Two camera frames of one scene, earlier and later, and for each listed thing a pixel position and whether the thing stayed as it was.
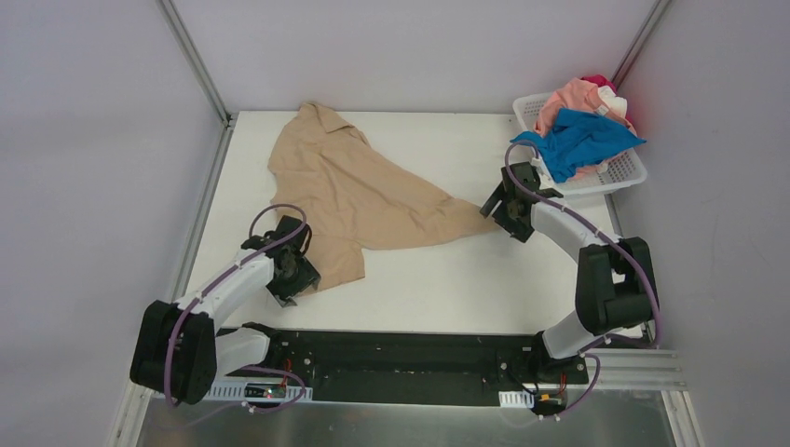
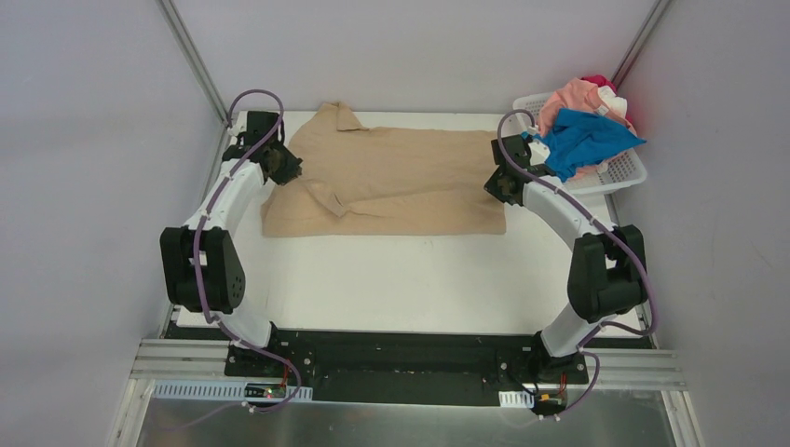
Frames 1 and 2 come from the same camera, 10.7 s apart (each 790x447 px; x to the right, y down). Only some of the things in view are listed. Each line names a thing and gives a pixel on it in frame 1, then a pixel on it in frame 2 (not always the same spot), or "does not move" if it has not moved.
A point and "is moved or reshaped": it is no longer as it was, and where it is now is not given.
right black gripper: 505,214 to 501,186
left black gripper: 299,277 to 282,166
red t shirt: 600,80 does not move
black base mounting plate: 408,366 does not move
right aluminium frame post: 631,56 does not move
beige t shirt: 328,179 is moved or reshaped
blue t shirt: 579,140 does not move
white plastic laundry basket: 624,169 does not move
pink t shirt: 578,94 does not move
